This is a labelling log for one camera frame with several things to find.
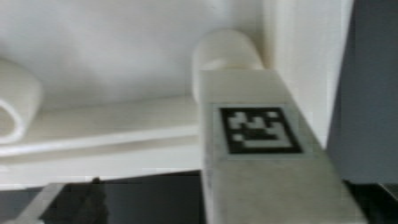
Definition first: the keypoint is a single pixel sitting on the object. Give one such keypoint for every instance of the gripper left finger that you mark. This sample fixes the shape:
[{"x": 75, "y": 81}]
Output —
[{"x": 68, "y": 204}]

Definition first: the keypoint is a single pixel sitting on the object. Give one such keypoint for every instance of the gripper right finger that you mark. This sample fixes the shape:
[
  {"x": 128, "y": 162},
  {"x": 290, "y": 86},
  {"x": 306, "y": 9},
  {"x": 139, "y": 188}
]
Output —
[{"x": 377, "y": 199}]

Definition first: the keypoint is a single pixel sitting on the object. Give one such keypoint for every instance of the white square table top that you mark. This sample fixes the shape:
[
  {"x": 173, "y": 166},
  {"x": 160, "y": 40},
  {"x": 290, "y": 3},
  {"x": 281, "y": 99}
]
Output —
[{"x": 100, "y": 61}]

